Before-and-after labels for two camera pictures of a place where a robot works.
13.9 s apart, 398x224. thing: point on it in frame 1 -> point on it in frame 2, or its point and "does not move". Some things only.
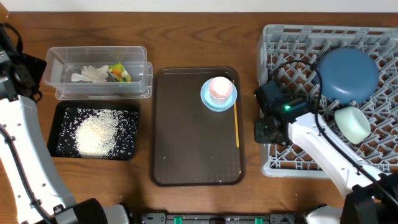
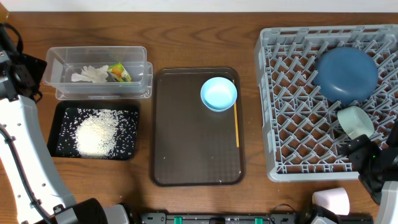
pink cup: [220, 89] -> [334, 199]
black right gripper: [260, 135] -> [357, 150]
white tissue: [91, 74] does not move
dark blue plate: [347, 75] does not move
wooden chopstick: [236, 121] does not move
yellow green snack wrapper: [118, 73] does not move
